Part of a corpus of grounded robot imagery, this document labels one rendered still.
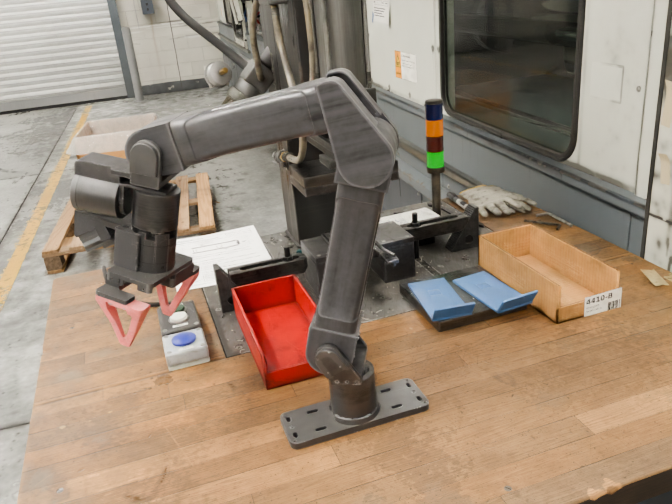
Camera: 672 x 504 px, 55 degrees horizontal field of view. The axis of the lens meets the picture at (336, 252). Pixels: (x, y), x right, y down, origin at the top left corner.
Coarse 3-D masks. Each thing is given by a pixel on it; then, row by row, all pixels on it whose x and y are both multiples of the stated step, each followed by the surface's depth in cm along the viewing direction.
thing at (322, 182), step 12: (312, 144) 126; (324, 144) 118; (324, 156) 117; (300, 168) 117; (312, 168) 116; (324, 168) 116; (396, 168) 117; (300, 180) 114; (312, 180) 112; (324, 180) 113; (312, 192) 113; (324, 192) 114
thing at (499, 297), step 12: (468, 276) 119; (480, 276) 119; (492, 276) 118; (468, 288) 115; (480, 288) 114; (492, 288) 114; (504, 288) 114; (480, 300) 111; (492, 300) 110; (504, 300) 104; (516, 300) 106; (528, 300) 108
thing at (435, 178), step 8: (432, 104) 135; (432, 168) 141; (440, 168) 140; (432, 176) 142; (432, 184) 143; (432, 192) 144; (440, 192) 144; (432, 200) 145; (440, 200) 145; (432, 208) 146; (440, 208) 145
